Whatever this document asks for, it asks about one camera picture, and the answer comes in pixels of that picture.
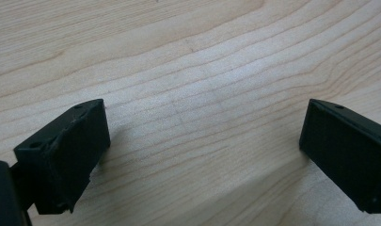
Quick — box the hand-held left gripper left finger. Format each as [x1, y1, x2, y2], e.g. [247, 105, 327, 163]
[13, 98, 112, 216]

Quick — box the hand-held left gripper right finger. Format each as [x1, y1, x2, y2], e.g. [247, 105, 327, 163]
[298, 98, 381, 215]

